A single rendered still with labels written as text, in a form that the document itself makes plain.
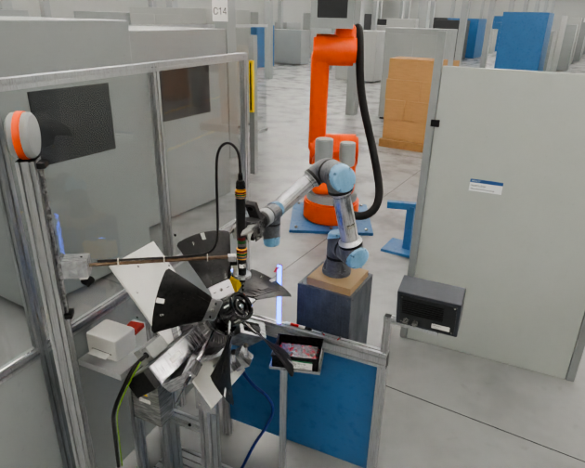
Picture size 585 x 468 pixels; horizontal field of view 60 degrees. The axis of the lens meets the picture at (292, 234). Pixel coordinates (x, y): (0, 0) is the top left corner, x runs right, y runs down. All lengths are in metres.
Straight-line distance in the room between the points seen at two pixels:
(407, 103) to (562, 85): 6.59
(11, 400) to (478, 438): 2.48
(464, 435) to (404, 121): 7.27
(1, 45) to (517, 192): 3.52
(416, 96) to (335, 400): 7.63
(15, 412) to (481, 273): 2.85
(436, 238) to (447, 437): 1.29
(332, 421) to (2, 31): 3.25
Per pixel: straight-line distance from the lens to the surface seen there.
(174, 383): 1.98
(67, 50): 4.39
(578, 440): 3.64
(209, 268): 2.08
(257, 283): 2.25
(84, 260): 2.02
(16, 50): 4.16
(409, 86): 9.74
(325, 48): 5.66
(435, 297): 2.15
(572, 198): 3.52
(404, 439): 3.27
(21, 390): 2.38
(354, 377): 2.56
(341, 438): 2.84
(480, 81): 3.39
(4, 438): 2.42
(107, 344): 2.38
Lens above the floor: 2.27
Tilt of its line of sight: 23 degrees down
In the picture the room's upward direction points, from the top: 1 degrees clockwise
